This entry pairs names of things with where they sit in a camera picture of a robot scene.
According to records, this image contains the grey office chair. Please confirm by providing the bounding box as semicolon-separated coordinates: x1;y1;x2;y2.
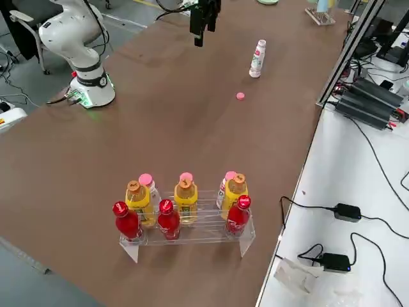
0;0;52;76

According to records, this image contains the black finned power supply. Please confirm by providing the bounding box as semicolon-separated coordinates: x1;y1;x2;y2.
334;91;399;130
350;77;404;108

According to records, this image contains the black monitor stand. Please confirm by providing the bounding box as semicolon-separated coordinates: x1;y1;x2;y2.
376;0;409;67

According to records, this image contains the black power adapter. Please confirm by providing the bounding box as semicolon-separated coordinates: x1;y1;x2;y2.
334;203;362;223
319;252;351;272

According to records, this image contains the black arm base cable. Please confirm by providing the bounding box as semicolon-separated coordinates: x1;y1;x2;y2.
155;4;192;22
46;84;79;106

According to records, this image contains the aluminium frame post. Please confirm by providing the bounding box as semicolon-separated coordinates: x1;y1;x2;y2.
315;0;389;109

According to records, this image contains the clear acrylic stepped shelf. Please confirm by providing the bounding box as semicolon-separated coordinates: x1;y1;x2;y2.
118;188;258;264

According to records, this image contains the clear plastic bag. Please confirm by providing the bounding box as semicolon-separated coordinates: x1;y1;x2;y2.
274;257;323;294

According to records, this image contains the red drink bottle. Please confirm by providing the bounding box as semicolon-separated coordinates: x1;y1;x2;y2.
226;194;252;238
112;201;144;242
156;198;181;240

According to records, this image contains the white box device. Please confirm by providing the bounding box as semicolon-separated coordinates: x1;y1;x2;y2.
0;98;28;135

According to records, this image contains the black adapter cable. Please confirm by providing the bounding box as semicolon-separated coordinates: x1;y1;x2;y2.
360;216;409;240
279;195;336;230
350;232;405;307

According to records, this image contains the black power supply cable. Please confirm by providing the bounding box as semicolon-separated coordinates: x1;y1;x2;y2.
344;114;409;214

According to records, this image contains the yellow drink bottle orange cap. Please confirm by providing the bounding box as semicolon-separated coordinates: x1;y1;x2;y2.
220;173;249;212
174;178;199;226
124;180;156;228

